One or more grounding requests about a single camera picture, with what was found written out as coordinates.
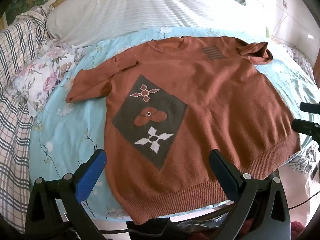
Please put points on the plaid blanket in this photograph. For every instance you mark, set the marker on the plaid blanket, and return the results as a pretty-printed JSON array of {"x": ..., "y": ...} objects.
[{"x": 15, "y": 142}]

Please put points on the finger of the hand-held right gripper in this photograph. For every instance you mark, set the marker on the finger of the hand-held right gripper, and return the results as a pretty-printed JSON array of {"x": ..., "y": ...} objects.
[
  {"x": 306, "y": 127},
  {"x": 311, "y": 107}
]

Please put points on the pink floral pillow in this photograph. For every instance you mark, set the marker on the pink floral pillow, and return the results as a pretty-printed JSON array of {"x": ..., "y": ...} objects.
[{"x": 50, "y": 75}]

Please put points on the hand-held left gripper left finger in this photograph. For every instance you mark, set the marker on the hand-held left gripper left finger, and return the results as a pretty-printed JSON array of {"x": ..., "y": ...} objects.
[{"x": 92, "y": 173}]

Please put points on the grey floral bedsheet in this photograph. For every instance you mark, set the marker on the grey floral bedsheet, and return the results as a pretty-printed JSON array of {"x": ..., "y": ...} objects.
[{"x": 303, "y": 160}]

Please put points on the light blue floral bedsheet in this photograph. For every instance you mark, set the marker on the light blue floral bedsheet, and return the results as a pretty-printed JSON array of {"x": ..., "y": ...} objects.
[{"x": 62, "y": 130}]

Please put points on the white wall socket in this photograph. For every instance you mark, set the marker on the white wall socket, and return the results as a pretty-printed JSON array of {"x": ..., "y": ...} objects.
[{"x": 285, "y": 4}]

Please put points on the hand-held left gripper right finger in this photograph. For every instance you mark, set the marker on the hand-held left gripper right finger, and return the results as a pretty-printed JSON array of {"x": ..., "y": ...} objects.
[{"x": 225, "y": 173}]

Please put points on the rust brown patterned sweater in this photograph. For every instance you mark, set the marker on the rust brown patterned sweater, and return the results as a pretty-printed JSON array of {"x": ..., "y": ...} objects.
[{"x": 200, "y": 92}]

